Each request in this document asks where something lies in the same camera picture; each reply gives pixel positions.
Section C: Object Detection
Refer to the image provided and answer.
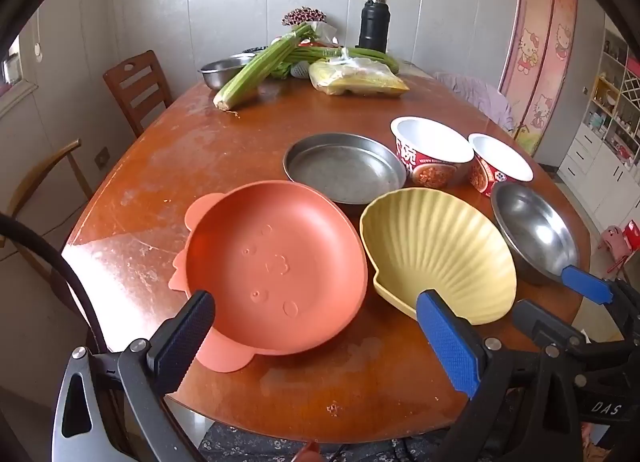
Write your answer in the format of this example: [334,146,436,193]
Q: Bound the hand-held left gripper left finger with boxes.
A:
[51,290,216,462]

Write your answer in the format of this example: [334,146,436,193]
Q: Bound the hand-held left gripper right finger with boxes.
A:
[416,289,586,462]

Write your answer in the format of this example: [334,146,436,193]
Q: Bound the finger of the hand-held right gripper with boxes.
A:
[561,265,632,307]
[511,298,597,350]

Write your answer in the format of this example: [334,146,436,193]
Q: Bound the shiny steel bowl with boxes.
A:
[490,183,581,287]

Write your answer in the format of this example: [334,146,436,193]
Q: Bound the yellow shell-shaped plate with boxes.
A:
[359,189,518,327]

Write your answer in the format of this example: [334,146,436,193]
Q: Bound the orange bear-shaped plate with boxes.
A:
[167,180,383,374]

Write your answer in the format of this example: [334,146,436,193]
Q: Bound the small red instant noodle bowl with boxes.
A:
[468,133,535,199]

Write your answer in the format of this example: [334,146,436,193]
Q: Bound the large red instant noodle bowl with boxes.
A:
[390,116,475,189]

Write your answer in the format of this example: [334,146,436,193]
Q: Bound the round metal plate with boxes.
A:
[283,133,408,206]

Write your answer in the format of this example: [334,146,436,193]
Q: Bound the red stool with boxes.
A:
[597,219,640,273]

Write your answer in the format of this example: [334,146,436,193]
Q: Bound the white shelf cabinet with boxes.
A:
[557,14,640,227]

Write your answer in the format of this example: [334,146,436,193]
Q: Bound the dark floral clothing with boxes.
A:
[200,422,451,462]

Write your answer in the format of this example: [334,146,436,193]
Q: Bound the pale purple cloth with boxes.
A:
[432,72,515,131]

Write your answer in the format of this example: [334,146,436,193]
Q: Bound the light wooden armchair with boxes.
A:
[0,138,93,247]

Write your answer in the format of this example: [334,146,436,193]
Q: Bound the pink cartoon cat curtain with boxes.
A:
[498,0,579,157]

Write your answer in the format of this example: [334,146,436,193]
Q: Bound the brown slatted wooden chair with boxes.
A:
[103,50,173,139]

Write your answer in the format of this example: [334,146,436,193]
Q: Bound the steel basin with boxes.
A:
[198,54,258,91]

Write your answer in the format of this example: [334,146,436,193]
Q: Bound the thick celery bunch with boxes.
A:
[213,23,321,111]

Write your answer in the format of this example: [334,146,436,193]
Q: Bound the yellow noodles in plastic bag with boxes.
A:
[308,48,410,97]

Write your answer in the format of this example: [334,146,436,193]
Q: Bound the thin green celery bunch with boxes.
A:
[285,44,401,75]

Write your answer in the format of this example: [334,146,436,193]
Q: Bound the window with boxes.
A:
[0,36,38,112]

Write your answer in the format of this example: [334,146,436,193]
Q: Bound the black thermos bottle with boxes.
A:
[358,0,390,53]

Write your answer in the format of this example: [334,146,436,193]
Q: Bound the white plastic bag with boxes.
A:
[312,22,339,45]

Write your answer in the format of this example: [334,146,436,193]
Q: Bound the black cable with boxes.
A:
[0,213,108,354]

